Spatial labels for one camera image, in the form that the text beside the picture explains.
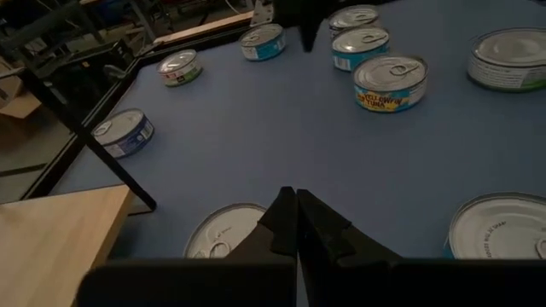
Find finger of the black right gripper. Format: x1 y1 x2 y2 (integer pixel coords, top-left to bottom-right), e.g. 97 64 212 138
300 0 328 53

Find flat cardboard piece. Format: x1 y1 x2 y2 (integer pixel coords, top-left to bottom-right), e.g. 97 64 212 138
0 76 43 120

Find wooden shelf with black frame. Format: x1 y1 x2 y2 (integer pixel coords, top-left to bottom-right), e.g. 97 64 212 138
0 38 158 307

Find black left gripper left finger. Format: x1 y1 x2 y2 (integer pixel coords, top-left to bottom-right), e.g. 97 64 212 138
225 186 299 260

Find large green label tuna can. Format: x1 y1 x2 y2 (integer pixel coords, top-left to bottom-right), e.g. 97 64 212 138
466 26 546 94

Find white metal bracket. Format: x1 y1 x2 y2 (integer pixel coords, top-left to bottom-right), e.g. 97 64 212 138
250 0 274 27

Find blue table mat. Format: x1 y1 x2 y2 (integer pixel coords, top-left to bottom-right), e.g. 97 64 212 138
49 0 546 307

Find teal label tuna can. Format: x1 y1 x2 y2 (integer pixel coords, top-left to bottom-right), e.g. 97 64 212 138
238 22 288 62
331 26 391 72

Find green white label tuna can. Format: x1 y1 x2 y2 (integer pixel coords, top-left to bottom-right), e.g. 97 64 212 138
155 48 204 88

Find dark blue label tuna can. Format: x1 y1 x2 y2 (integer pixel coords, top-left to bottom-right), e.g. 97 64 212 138
91 107 155 159
328 3 380 32
183 202 268 260

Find yellowfin tuna can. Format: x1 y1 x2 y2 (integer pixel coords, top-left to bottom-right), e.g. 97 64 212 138
443 191 546 261
351 54 429 114

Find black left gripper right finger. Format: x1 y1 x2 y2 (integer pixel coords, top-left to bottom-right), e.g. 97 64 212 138
297 189 402 262

